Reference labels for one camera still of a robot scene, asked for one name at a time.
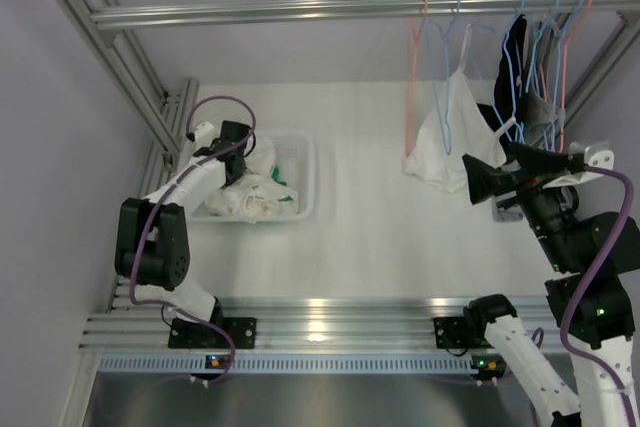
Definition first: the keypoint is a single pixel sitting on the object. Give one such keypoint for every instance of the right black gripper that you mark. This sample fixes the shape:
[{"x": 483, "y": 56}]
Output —
[{"x": 485, "y": 181}]

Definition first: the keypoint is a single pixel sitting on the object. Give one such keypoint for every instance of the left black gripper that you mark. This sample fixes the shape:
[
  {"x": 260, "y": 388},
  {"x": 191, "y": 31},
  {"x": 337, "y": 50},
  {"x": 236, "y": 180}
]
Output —
[{"x": 232, "y": 181}]

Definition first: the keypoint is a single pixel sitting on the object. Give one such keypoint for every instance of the green tank top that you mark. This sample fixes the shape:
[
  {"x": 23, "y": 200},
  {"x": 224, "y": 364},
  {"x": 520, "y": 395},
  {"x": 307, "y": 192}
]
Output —
[{"x": 283, "y": 191}]

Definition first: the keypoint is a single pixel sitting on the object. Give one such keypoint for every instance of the white tank top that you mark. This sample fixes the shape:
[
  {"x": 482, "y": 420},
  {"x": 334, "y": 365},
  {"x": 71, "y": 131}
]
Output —
[{"x": 252, "y": 197}]

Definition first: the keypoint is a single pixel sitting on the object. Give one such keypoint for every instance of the light blue hanger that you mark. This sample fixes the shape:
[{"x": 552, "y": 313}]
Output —
[{"x": 447, "y": 72}]

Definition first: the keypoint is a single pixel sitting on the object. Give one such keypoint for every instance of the pink hanger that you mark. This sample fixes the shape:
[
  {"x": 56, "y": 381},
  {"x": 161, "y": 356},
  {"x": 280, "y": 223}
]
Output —
[
  {"x": 415, "y": 31},
  {"x": 549, "y": 104}
]

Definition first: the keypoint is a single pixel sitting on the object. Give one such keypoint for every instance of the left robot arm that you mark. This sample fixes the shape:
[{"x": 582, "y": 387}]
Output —
[{"x": 152, "y": 243}]

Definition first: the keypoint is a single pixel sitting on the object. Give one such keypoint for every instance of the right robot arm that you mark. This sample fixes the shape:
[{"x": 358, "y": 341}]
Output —
[{"x": 592, "y": 309}]

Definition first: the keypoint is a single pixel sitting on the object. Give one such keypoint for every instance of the black tank top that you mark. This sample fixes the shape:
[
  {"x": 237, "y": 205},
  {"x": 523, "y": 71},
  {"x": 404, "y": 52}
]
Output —
[{"x": 491, "y": 114}]

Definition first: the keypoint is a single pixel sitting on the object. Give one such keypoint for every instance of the grey tank top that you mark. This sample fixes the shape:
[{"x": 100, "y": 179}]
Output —
[{"x": 542, "y": 115}]

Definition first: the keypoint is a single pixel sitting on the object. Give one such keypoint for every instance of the blue hanger with black top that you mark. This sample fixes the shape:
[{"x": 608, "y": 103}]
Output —
[{"x": 508, "y": 88}]

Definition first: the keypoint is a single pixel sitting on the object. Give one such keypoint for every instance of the blue hanger with grey top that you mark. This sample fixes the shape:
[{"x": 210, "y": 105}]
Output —
[{"x": 547, "y": 72}]

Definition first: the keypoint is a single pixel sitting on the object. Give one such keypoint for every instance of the rightmost blue hanger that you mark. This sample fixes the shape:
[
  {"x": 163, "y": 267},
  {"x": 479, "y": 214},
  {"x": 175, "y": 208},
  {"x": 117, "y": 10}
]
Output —
[{"x": 554, "y": 134}]

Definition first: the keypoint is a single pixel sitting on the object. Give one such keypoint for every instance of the white plastic basket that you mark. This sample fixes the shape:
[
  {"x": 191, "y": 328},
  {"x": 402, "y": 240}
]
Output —
[{"x": 296, "y": 158}]

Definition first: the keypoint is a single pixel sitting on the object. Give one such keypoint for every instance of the white cloth on table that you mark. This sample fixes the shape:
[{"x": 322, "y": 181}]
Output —
[{"x": 428, "y": 165}]

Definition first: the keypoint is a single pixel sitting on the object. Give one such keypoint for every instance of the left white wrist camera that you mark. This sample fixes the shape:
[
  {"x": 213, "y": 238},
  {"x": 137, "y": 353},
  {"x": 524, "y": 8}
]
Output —
[{"x": 201, "y": 136}]

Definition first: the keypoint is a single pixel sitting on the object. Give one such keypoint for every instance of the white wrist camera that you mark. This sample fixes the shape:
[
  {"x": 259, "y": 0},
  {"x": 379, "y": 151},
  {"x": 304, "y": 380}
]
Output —
[
  {"x": 598, "y": 155},
  {"x": 201, "y": 136}
]

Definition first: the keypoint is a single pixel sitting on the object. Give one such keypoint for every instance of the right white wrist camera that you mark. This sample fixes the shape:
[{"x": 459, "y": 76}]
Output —
[{"x": 598, "y": 155}]

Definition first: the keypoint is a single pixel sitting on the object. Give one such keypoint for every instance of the aluminium hanging rail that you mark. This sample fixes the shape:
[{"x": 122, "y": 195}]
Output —
[{"x": 272, "y": 11}]

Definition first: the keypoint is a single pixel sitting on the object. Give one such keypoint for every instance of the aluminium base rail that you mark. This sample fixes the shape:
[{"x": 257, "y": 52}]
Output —
[{"x": 394, "y": 325}]

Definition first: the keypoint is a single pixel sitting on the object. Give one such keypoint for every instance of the left aluminium frame post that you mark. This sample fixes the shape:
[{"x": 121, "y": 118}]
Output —
[{"x": 127, "y": 64}]

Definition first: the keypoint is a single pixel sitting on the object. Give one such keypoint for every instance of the slotted cable duct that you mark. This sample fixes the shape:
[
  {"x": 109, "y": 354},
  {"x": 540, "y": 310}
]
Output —
[{"x": 260, "y": 363}]

